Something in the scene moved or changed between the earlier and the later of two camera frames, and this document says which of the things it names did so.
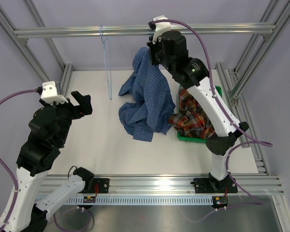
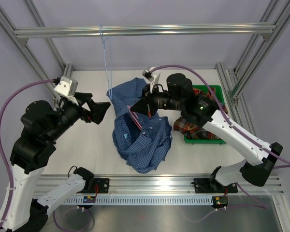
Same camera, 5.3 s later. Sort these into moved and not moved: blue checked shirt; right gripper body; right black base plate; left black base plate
Moved: right gripper body; blue checked shirt
Not moved: right black base plate; left black base plate
